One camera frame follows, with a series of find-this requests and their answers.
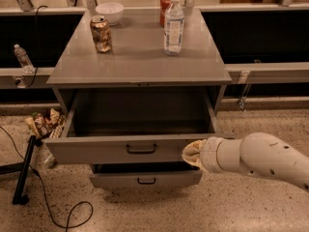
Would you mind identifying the grey top drawer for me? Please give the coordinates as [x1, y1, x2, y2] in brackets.
[45, 87, 222, 164]

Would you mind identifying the grey drawer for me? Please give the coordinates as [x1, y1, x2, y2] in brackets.
[45, 87, 222, 164]
[90, 161, 202, 189]

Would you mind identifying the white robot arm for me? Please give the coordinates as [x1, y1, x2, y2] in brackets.
[183, 132, 309, 191]

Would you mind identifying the grey lower drawer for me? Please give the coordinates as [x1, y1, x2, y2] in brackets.
[90, 161, 202, 189]

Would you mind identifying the grey metal drawer cabinet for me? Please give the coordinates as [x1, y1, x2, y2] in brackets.
[45, 7, 233, 116]

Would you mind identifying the clear plastic water bottle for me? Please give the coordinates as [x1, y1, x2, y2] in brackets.
[164, 0, 184, 56]

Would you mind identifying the snack chip bag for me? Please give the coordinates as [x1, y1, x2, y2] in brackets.
[25, 108, 66, 138]

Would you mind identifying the gold crushed soda can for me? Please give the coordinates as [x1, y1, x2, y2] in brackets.
[90, 15, 112, 53]

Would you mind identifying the red soda can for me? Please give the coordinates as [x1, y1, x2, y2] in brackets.
[160, 0, 170, 26]

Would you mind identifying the white bowl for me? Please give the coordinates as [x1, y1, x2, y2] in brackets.
[96, 2, 124, 25]

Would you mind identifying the black stand leg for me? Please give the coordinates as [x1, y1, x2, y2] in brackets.
[0, 135, 36, 205]

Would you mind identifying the small water bottle on ledge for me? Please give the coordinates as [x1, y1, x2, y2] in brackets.
[14, 44, 35, 74]

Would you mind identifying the metal bracket under ledge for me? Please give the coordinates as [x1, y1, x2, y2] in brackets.
[238, 70, 251, 111]

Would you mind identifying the black hanging cable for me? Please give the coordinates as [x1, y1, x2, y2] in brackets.
[26, 5, 48, 89]

